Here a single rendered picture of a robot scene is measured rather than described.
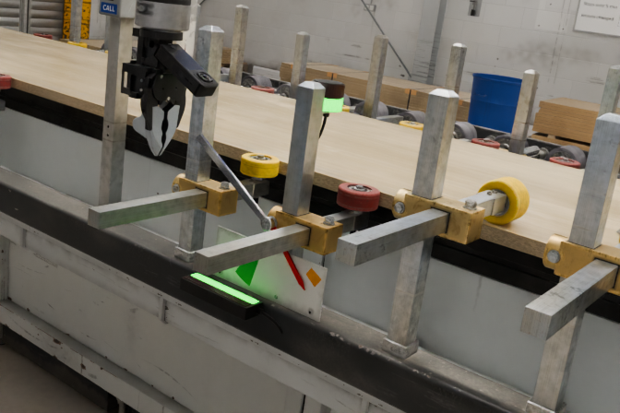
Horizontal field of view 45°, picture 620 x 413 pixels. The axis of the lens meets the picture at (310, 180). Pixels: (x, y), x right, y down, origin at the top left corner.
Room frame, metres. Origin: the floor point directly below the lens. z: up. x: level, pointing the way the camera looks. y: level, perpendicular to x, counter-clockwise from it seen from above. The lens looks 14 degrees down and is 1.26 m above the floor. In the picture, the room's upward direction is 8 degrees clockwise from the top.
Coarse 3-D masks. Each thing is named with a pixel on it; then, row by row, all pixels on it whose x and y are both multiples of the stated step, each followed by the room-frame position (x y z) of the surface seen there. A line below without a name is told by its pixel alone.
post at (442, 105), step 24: (432, 96) 1.13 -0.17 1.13; (456, 96) 1.14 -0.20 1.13; (432, 120) 1.13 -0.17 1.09; (432, 144) 1.13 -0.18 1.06; (432, 168) 1.12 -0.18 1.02; (432, 192) 1.12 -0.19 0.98; (432, 240) 1.14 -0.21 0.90; (408, 264) 1.13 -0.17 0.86; (408, 288) 1.13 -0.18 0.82; (408, 312) 1.12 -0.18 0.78; (408, 336) 1.12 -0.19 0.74
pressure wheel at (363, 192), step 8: (344, 184) 1.39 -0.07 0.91; (352, 184) 1.40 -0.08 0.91; (360, 184) 1.40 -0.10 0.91; (344, 192) 1.35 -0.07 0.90; (352, 192) 1.34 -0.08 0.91; (360, 192) 1.35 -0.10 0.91; (368, 192) 1.36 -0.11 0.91; (376, 192) 1.37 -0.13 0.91; (344, 200) 1.35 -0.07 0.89; (352, 200) 1.34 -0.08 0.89; (360, 200) 1.34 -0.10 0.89; (368, 200) 1.34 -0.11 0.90; (376, 200) 1.36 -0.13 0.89; (352, 208) 1.34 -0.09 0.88; (360, 208) 1.34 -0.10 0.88; (368, 208) 1.34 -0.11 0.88; (376, 208) 1.36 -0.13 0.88; (352, 232) 1.37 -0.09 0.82
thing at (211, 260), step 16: (352, 224) 1.35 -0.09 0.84; (240, 240) 1.13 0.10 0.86; (256, 240) 1.14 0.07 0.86; (272, 240) 1.15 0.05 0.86; (288, 240) 1.19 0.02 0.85; (304, 240) 1.23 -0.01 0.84; (208, 256) 1.04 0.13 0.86; (224, 256) 1.06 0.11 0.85; (240, 256) 1.09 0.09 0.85; (256, 256) 1.13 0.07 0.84; (208, 272) 1.04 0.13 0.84
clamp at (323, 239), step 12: (276, 216) 1.28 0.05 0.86; (288, 216) 1.27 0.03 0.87; (300, 216) 1.27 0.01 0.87; (312, 216) 1.28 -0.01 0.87; (312, 228) 1.23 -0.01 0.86; (324, 228) 1.22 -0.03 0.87; (336, 228) 1.24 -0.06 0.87; (312, 240) 1.23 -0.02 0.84; (324, 240) 1.22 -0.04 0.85; (336, 240) 1.24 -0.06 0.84; (324, 252) 1.22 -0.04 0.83
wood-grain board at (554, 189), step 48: (0, 48) 2.73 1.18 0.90; (48, 48) 2.92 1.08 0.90; (48, 96) 2.03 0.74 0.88; (96, 96) 2.01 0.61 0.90; (240, 96) 2.36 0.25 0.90; (240, 144) 1.65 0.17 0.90; (288, 144) 1.72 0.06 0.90; (336, 144) 1.80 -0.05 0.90; (384, 144) 1.89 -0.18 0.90; (384, 192) 1.40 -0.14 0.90; (576, 192) 1.63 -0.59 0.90; (528, 240) 1.22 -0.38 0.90
